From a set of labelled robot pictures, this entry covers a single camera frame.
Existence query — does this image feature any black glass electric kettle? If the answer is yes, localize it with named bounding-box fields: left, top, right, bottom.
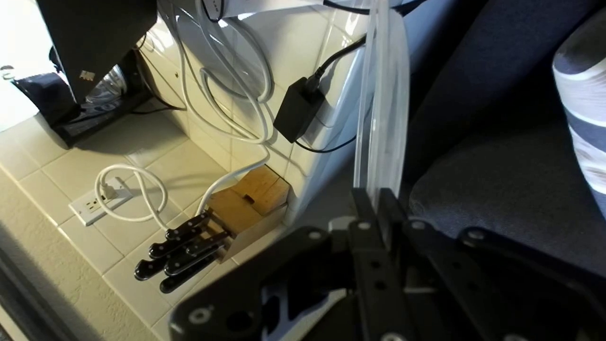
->
left=13, top=0, right=157, bottom=146

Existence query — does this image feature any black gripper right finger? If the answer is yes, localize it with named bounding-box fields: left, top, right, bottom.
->
left=379, top=190, right=538, bottom=341

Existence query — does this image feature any striped blue white pillow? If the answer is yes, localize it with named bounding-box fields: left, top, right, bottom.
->
left=551, top=8, right=606, bottom=216

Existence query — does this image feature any navy blue sofa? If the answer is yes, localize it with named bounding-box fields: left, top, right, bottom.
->
left=403, top=0, right=606, bottom=275

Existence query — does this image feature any white power cable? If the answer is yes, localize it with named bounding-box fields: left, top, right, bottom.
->
left=93, top=6, right=278, bottom=235

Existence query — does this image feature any black power cable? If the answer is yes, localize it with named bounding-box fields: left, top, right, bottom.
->
left=292, top=0, right=426, bottom=156

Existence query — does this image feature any white wall outlet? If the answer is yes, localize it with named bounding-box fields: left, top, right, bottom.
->
left=68, top=190, right=131, bottom=226

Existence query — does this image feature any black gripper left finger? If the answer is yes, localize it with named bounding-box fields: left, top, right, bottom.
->
left=348, top=188, right=413, bottom=341

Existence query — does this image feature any black power adapter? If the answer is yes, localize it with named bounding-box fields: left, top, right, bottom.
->
left=273, top=78, right=326, bottom=142

